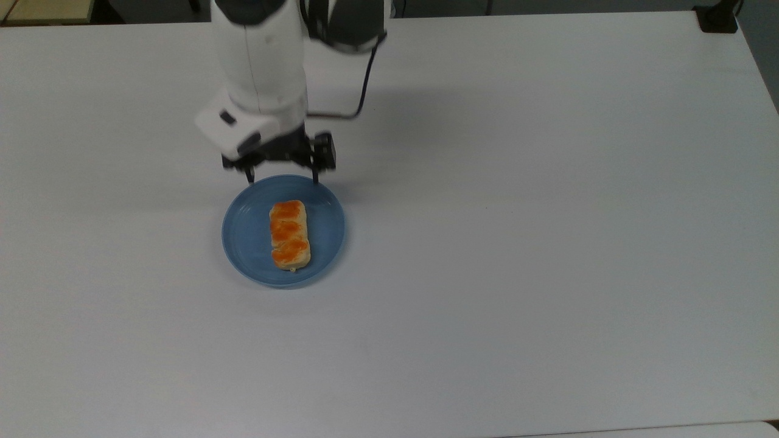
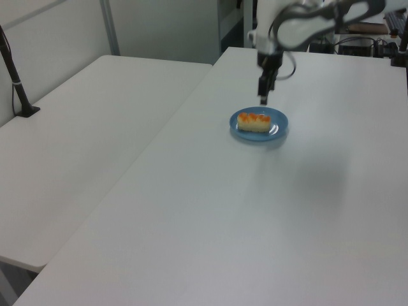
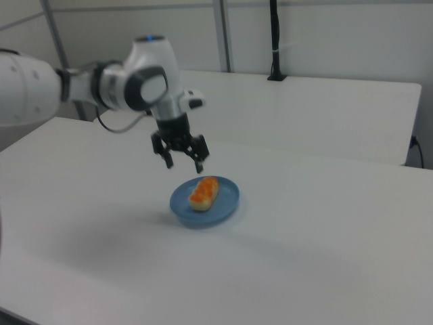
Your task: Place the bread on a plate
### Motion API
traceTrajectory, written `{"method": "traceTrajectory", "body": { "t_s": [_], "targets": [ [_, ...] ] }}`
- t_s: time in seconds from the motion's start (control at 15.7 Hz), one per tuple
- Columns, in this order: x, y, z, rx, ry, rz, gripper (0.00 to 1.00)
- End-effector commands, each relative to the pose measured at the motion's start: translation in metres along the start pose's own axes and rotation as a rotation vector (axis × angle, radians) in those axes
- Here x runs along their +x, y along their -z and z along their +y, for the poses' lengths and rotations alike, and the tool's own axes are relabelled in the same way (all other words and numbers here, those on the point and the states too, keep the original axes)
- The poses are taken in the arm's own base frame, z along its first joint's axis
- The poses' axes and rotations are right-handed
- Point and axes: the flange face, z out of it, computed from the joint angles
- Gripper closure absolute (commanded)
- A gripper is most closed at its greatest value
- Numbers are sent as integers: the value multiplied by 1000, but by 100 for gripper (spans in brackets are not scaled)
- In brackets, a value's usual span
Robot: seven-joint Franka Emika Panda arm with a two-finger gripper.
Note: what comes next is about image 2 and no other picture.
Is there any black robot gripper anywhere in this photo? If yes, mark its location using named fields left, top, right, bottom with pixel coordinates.
left=256, top=49, right=284, bottom=106

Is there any bread slice with orange topping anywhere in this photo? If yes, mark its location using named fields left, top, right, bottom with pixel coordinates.
left=237, top=112, right=272, bottom=133

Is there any blue round plate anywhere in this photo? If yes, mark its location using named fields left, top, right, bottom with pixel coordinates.
left=229, top=106, right=289, bottom=142

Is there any white shelf upright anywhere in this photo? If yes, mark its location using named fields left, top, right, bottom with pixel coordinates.
left=243, top=0, right=258, bottom=49

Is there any black computer box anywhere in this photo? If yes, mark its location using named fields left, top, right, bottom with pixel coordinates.
left=337, top=37, right=376, bottom=57

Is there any brown flat box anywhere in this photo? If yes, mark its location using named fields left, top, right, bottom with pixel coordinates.
left=347, top=22, right=388, bottom=34

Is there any black keyboard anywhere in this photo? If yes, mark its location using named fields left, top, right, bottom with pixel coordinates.
left=383, top=9, right=408, bottom=33

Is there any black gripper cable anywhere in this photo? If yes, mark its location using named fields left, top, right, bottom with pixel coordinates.
left=275, top=50, right=298, bottom=81

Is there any black camera stand pole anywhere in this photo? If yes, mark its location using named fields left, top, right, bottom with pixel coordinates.
left=0, top=24, right=41, bottom=119

